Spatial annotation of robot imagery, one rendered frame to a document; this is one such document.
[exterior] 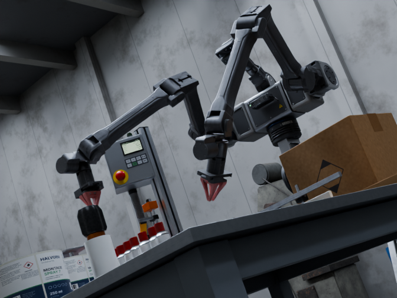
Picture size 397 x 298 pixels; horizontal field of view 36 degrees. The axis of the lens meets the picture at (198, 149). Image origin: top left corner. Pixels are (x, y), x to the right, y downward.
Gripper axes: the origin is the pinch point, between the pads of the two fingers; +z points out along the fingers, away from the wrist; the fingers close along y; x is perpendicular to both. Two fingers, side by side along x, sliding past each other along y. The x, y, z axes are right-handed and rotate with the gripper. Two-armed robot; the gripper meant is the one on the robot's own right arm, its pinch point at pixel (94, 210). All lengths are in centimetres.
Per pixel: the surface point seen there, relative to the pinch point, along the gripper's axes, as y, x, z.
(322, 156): 75, 33, 13
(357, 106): -258, 689, -179
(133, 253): -7.1, 16.7, 16.3
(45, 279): 28, -41, 25
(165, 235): 11.2, 18.0, 15.6
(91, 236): 11.4, -11.9, 11.5
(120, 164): -5.4, 21.4, -18.9
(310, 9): -264, 685, -353
